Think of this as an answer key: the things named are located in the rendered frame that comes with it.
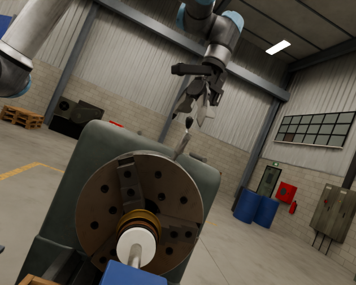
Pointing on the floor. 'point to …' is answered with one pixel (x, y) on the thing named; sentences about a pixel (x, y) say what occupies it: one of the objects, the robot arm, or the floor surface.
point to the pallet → (21, 117)
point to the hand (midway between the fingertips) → (182, 122)
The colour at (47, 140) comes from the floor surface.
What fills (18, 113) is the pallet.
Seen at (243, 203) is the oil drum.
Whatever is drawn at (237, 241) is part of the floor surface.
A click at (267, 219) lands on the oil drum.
